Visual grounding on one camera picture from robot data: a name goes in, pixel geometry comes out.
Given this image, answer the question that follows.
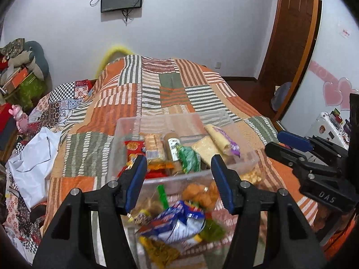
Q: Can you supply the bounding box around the yellow snack packet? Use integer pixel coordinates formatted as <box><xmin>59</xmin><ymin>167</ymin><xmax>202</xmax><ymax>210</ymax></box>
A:
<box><xmin>139</xmin><ymin>235</ymin><xmax>180</xmax><ymax>268</ymax></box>

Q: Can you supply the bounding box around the grey bag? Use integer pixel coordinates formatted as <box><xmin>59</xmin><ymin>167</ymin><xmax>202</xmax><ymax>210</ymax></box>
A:
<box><xmin>271</xmin><ymin>82</ymin><xmax>292</xmax><ymax>113</ymax></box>

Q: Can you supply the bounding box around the checkered floral quilt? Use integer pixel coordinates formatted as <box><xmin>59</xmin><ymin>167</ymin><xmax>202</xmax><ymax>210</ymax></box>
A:
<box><xmin>0</xmin><ymin>80</ymin><xmax>97</xmax><ymax>258</ymax></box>

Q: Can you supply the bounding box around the striped patchwork blanket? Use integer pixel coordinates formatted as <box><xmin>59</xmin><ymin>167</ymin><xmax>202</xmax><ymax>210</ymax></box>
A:
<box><xmin>42</xmin><ymin>54</ymin><xmax>320</xmax><ymax>269</ymax></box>

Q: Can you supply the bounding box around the green snack packet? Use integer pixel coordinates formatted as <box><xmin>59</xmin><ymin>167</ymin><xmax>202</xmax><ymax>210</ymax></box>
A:
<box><xmin>177</xmin><ymin>145</ymin><xmax>202</xmax><ymax>174</ymax></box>

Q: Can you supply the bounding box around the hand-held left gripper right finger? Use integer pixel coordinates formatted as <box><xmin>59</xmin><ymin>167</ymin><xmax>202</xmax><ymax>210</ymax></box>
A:
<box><xmin>211</xmin><ymin>154</ymin><xmax>327</xmax><ymax>269</ymax></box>

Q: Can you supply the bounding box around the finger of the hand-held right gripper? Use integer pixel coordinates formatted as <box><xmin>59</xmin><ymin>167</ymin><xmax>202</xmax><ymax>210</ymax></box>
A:
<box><xmin>265</xmin><ymin>142</ymin><xmax>340</xmax><ymax>180</ymax></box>
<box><xmin>278</xmin><ymin>131</ymin><xmax>349</xmax><ymax>163</ymax></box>

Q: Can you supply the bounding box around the yellow plush object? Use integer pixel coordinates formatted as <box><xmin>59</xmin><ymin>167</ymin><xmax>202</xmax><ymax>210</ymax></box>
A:
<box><xmin>95</xmin><ymin>44</ymin><xmax>134</xmax><ymax>76</ymax></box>

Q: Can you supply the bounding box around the orange snack packet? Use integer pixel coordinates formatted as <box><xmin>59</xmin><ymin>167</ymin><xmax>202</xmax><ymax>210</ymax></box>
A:
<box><xmin>146</xmin><ymin>160</ymin><xmax>180</xmax><ymax>178</ymax></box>

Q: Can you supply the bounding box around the dark patterned cloth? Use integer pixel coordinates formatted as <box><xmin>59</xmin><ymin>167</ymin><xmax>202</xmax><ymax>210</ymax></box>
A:
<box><xmin>0</xmin><ymin>38</ymin><xmax>26</xmax><ymax>58</ymax></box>

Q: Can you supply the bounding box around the white appliance with stickers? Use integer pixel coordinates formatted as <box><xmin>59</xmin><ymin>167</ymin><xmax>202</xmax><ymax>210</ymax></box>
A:
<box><xmin>304</xmin><ymin>112</ymin><xmax>351</xmax><ymax>163</ymax></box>

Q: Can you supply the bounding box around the clear plastic container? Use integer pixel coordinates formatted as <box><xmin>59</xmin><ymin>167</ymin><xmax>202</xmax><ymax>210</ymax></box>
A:
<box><xmin>108</xmin><ymin>113</ymin><xmax>260</xmax><ymax>258</ymax></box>

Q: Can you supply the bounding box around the green stick packet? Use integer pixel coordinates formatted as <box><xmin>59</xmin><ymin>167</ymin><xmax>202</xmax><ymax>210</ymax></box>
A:
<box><xmin>156</xmin><ymin>184</ymin><xmax>169</xmax><ymax>210</ymax></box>

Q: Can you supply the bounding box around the pink plush toy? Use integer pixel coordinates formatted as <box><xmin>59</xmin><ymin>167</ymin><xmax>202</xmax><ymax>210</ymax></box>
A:
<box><xmin>8</xmin><ymin>104</ymin><xmax>30</xmax><ymax>132</ymax></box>

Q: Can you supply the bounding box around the red box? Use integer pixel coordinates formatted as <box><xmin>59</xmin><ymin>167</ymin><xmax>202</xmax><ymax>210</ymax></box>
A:
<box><xmin>0</xmin><ymin>103</ymin><xmax>16</xmax><ymax>135</ymax></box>

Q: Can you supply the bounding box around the red snack packet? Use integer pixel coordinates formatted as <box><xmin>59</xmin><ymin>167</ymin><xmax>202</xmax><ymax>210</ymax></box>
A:
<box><xmin>124</xmin><ymin>140</ymin><xmax>146</xmax><ymax>176</ymax></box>

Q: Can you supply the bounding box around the clear biscuit packet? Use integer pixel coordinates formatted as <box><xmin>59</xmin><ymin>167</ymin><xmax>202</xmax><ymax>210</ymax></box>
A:
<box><xmin>144</xmin><ymin>133</ymin><xmax>166</xmax><ymax>163</ymax></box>

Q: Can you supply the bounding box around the blue white snack bag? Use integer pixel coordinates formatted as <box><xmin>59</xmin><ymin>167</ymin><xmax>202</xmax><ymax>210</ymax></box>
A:
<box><xmin>139</xmin><ymin>200</ymin><xmax>206</xmax><ymax>244</ymax></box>

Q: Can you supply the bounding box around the purple snack packet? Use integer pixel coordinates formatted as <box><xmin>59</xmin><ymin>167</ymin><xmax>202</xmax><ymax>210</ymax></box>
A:
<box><xmin>204</xmin><ymin>124</ymin><xmax>242</xmax><ymax>158</ymax></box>

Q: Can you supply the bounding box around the yellow fried snack bag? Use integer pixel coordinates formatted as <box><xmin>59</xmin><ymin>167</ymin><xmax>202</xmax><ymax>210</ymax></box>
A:
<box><xmin>241</xmin><ymin>170</ymin><xmax>265</xmax><ymax>186</ymax></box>

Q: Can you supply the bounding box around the pale yellow cake packet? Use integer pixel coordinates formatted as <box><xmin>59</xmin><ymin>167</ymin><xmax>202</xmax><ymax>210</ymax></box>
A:
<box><xmin>191</xmin><ymin>135</ymin><xmax>222</xmax><ymax>163</ymax></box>

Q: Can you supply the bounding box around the lime green packet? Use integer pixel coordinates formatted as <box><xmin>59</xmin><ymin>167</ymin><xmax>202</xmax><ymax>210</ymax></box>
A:
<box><xmin>200</xmin><ymin>219</ymin><xmax>226</xmax><ymax>241</ymax></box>

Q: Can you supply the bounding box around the pink heart sticker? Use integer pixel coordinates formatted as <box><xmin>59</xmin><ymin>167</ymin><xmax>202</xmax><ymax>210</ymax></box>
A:
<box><xmin>322</xmin><ymin>77</ymin><xmax>352</xmax><ymax>110</ymax></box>

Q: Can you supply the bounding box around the orange fried snack bag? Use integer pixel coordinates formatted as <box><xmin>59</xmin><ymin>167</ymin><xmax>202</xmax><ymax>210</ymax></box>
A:
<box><xmin>182</xmin><ymin>183</ymin><xmax>220</xmax><ymax>210</ymax></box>

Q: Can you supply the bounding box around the orange cardboard box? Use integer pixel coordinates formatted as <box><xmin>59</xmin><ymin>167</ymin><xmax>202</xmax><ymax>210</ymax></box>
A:
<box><xmin>3</xmin><ymin>67</ymin><xmax>30</xmax><ymax>89</ymax></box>

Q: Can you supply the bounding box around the brown cracker roll packet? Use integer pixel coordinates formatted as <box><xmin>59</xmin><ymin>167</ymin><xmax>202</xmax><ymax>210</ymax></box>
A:
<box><xmin>163</xmin><ymin>132</ymin><xmax>184</xmax><ymax>171</ymax></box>

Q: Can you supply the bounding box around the clear brown snack packet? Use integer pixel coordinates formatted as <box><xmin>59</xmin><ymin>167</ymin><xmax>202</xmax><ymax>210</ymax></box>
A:
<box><xmin>127</xmin><ymin>197</ymin><xmax>163</xmax><ymax>225</ymax></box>

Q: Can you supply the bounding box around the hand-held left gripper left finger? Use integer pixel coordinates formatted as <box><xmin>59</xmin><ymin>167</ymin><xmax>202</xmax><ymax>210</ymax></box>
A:
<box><xmin>32</xmin><ymin>155</ymin><xmax>148</xmax><ymax>269</ymax></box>

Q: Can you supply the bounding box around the green patterned bag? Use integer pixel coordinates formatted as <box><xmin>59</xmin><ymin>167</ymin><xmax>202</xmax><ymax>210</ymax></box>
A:
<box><xmin>4</xmin><ymin>73</ymin><xmax>47</xmax><ymax>111</ymax></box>

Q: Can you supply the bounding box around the white cloth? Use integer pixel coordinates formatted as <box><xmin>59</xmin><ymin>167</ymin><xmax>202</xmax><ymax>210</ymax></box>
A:
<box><xmin>7</xmin><ymin>127</ymin><xmax>62</xmax><ymax>210</ymax></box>

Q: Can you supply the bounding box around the grey plush toy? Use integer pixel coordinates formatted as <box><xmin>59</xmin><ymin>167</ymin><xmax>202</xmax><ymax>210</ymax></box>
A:
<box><xmin>0</xmin><ymin>50</ymin><xmax>44</xmax><ymax>82</ymax></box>

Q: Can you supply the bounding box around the brown wooden door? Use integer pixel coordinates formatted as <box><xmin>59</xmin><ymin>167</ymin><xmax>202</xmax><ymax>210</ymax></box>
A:
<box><xmin>259</xmin><ymin>0</ymin><xmax>317</xmax><ymax>85</ymax></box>

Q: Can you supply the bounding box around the curved wooden door frame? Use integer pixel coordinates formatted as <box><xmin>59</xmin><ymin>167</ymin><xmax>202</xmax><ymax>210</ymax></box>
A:
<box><xmin>273</xmin><ymin>0</ymin><xmax>323</xmax><ymax>126</ymax></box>

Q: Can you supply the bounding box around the orange cloth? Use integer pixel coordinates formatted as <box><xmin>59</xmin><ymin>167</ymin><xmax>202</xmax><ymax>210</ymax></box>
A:
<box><xmin>311</xmin><ymin>202</ymin><xmax>359</xmax><ymax>258</ymax></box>

